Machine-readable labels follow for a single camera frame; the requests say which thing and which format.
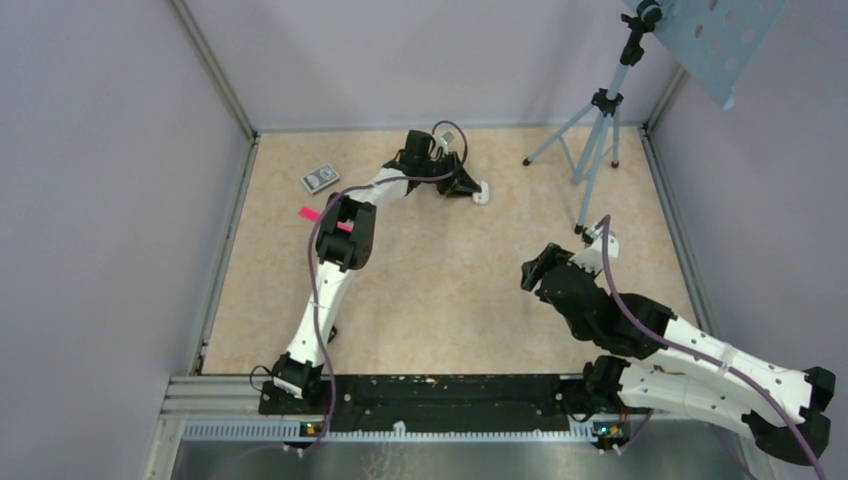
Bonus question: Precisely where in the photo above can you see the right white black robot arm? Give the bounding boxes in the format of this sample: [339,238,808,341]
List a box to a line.
[521,238,835,466]

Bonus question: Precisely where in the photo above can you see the white toothed cable rail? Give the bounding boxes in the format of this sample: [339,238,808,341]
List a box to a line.
[182,420,597,443]

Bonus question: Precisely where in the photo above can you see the playing card deck box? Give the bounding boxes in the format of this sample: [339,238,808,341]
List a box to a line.
[300,163,340,195]

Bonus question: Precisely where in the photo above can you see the light blue tripod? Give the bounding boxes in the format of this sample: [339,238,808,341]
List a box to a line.
[522,0,664,235]

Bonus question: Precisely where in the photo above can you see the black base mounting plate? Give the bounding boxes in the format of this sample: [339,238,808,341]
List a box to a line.
[258,374,628,434]

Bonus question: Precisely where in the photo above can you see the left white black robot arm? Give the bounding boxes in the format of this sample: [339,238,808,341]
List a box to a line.
[271,121,490,414]

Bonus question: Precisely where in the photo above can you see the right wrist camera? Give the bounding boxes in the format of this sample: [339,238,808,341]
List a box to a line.
[571,227,620,275]

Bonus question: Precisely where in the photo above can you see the pink marker piece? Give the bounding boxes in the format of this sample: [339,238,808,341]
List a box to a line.
[298,207,353,232]

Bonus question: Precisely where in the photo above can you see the perforated blue metal panel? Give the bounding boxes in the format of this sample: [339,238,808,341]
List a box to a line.
[624,0,788,110]

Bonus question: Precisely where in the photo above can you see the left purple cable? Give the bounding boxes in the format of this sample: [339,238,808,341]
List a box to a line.
[291,119,470,455]

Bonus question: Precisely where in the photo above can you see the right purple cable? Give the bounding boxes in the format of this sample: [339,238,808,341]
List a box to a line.
[582,213,829,480]

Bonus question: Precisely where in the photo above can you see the white earbud charging case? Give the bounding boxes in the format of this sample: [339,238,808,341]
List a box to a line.
[471,181,490,206]

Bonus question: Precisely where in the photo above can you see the purple cable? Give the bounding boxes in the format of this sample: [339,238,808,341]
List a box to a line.
[291,119,470,455]
[582,213,829,480]

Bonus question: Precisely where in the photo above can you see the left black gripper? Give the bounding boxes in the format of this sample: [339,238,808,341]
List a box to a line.
[418,151,480,198]

